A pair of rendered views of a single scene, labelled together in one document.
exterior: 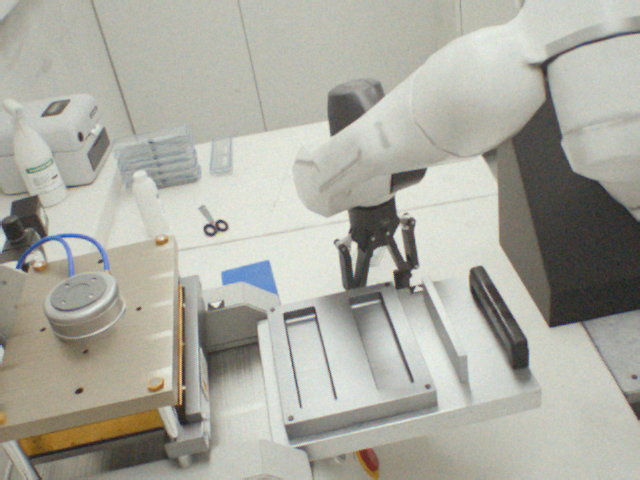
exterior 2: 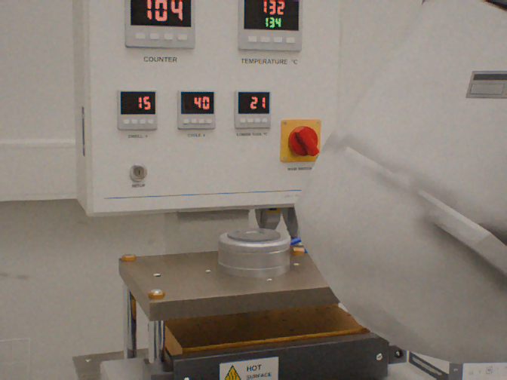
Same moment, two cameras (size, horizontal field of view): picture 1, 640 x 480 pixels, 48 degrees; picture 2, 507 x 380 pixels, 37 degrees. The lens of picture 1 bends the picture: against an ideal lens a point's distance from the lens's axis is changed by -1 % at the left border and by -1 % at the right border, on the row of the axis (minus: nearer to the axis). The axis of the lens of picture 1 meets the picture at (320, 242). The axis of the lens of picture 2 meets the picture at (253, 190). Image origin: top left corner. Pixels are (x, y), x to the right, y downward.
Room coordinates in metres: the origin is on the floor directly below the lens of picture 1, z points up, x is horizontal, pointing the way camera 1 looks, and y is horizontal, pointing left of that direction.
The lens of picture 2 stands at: (0.39, -0.52, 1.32)
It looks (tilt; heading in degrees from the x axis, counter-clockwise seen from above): 9 degrees down; 74
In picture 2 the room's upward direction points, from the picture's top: 1 degrees clockwise
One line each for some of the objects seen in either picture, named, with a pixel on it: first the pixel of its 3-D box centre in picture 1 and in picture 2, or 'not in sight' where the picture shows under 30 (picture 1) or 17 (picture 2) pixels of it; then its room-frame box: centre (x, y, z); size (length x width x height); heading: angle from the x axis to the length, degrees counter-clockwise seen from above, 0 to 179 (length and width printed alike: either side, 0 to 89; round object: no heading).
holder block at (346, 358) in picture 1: (345, 352); not in sight; (0.64, 0.00, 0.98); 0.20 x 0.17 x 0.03; 3
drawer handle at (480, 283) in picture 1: (497, 313); not in sight; (0.65, -0.19, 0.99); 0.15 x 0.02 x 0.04; 3
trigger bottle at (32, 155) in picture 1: (32, 152); not in sight; (1.54, 0.60, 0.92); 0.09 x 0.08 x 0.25; 33
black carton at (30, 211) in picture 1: (29, 220); not in sight; (1.39, 0.61, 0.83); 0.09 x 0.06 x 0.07; 11
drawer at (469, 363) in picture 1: (385, 351); not in sight; (0.64, -0.05, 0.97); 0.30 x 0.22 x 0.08; 93
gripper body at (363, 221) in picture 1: (373, 220); not in sight; (0.95, -0.09, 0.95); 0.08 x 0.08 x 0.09
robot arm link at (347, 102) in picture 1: (376, 134); not in sight; (0.90, -0.10, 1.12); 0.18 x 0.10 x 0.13; 16
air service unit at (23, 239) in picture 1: (30, 272); not in sight; (0.84, 0.40, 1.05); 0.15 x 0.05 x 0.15; 3
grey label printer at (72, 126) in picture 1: (50, 142); not in sight; (1.68, 0.60, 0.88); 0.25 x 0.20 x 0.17; 83
